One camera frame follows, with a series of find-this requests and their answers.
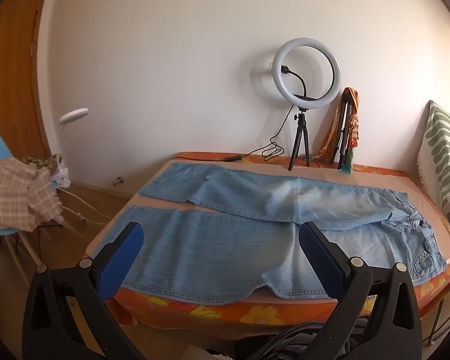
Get light blue denim pants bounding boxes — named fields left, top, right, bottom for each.
left=110, top=162, right=448, bottom=305

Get folded tripod with orange cloth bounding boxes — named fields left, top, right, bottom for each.
left=319, top=87, right=361, bottom=166

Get green white striped cushion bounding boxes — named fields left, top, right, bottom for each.
left=416, top=100, right=450, bottom=229

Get wooden table leg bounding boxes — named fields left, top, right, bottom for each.
left=428, top=294, right=446, bottom=346

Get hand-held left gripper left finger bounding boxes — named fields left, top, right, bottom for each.
left=22, top=222, right=145, bottom=360

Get black folded stand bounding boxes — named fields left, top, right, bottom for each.
left=337, top=95, right=355, bottom=172

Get wooden door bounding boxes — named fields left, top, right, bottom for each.
left=0, top=0, right=53, bottom=158

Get black tripod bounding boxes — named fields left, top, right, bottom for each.
left=288, top=108, right=311, bottom=172

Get orange floral tablecloth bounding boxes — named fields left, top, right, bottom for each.
left=84, top=152, right=450, bottom=327

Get white clip lamp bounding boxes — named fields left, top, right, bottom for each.
left=49, top=108, right=89, bottom=188

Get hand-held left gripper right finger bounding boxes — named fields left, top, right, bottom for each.
left=247, top=221, right=424, bottom=360

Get white lamp cable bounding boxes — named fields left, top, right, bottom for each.
left=60, top=185, right=115, bottom=226

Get leopard print cloth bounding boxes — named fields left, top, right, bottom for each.
left=22, top=154, right=59, bottom=171

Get white ring light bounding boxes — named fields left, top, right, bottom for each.
left=272, top=37, right=342, bottom=111

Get black ring light cable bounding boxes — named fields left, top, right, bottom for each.
left=172, top=110, right=301, bottom=163

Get beige checked cloth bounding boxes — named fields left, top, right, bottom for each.
left=0, top=157, right=61, bottom=232

